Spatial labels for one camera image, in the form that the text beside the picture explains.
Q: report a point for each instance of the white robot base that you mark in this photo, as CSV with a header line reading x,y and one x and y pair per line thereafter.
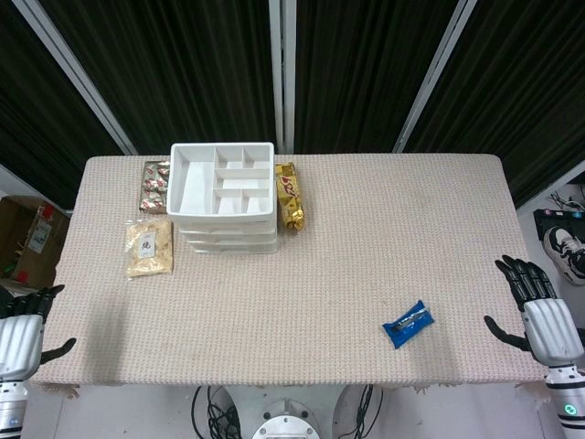
x,y
285,420

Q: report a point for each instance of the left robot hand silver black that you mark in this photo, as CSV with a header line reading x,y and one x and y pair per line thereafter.
x,y
20,338

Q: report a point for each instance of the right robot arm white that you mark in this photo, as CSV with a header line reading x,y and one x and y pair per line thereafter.
x,y
566,402

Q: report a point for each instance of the beige snack bag with label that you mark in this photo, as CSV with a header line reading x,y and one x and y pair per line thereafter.
x,y
150,249

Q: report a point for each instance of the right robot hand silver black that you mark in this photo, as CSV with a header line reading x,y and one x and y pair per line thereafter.
x,y
550,329

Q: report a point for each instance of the black electronic device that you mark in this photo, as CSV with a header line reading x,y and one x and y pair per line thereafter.
x,y
544,218

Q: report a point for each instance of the brown cardboard box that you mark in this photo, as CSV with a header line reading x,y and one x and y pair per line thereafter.
x,y
27,242

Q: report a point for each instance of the white black sneaker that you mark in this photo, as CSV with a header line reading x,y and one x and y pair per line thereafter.
x,y
564,249

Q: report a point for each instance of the beige woven tablecloth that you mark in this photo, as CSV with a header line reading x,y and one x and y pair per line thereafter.
x,y
320,274

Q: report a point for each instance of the white frame post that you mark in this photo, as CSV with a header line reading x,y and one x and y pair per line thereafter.
x,y
73,75
434,75
282,73

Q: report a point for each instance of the white plastic drawer organizer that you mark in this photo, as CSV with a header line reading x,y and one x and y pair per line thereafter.
x,y
196,192

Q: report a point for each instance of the blue snack packet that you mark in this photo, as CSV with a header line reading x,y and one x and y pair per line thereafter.
x,y
407,324

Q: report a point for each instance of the red silver candy packet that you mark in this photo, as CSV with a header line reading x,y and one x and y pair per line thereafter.
x,y
154,187

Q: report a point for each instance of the gold snack packet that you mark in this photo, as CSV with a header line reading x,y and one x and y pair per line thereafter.
x,y
290,196

